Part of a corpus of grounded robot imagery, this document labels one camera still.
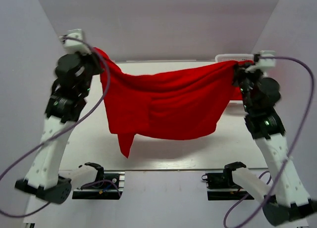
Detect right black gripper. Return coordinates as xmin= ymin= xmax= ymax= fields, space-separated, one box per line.
xmin=230 ymin=61 xmax=263 ymax=111

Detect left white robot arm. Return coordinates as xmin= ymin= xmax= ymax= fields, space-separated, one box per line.
xmin=15 ymin=52 xmax=105 ymax=204

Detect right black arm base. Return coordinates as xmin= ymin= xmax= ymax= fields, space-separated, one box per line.
xmin=201 ymin=172 xmax=254 ymax=201

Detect red t shirt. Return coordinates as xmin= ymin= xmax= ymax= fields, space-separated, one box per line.
xmin=100 ymin=52 xmax=238 ymax=157

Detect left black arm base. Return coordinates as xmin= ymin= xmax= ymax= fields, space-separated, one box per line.
xmin=72 ymin=171 xmax=125 ymax=200

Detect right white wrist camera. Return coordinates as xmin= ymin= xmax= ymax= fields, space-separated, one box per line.
xmin=245 ymin=50 xmax=276 ymax=72

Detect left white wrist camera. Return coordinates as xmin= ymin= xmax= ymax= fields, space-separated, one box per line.
xmin=59 ymin=29 xmax=92 ymax=55

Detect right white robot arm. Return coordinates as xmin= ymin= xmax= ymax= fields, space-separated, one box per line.
xmin=223 ymin=63 xmax=317 ymax=227

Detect white plastic basket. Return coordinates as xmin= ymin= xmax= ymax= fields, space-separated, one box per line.
xmin=214 ymin=53 xmax=257 ymax=110

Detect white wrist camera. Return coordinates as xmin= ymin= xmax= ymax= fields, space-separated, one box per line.
xmin=245 ymin=50 xmax=276 ymax=72
xmin=59 ymin=29 xmax=92 ymax=55

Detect red t shirts in basket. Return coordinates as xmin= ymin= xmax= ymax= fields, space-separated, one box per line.
xmin=230 ymin=89 xmax=242 ymax=100

